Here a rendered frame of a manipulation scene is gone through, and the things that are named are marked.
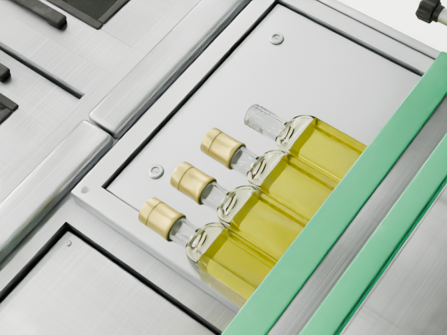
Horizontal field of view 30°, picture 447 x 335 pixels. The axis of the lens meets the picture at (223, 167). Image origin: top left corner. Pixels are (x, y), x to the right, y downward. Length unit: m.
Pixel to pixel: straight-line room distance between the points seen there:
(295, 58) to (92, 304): 0.46
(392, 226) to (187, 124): 0.46
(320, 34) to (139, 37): 0.29
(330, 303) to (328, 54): 0.56
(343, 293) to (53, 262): 0.49
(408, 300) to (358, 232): 0.09
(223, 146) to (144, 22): 0.43
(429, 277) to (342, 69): 0.53
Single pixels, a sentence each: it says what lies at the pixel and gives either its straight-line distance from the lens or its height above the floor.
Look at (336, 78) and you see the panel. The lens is 1.21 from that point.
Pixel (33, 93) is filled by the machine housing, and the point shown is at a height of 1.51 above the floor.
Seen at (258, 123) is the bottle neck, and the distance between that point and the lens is 0.99.
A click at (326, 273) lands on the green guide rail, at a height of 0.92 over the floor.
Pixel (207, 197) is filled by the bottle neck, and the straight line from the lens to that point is 0.95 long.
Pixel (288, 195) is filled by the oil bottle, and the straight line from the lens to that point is 0.92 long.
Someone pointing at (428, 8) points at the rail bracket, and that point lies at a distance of 0.92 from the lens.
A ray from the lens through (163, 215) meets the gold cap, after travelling 0.93.
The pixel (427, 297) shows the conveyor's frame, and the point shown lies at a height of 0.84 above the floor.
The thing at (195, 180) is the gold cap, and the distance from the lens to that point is 0.95.
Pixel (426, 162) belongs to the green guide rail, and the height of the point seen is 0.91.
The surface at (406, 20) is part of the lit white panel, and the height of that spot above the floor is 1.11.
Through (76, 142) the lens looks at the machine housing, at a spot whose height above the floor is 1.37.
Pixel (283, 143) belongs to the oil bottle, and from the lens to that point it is 0.96.
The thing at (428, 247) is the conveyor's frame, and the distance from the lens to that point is 0.76.
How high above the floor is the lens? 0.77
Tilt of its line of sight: 21 degrees up
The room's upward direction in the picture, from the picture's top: 58 degrees counter-clockwise
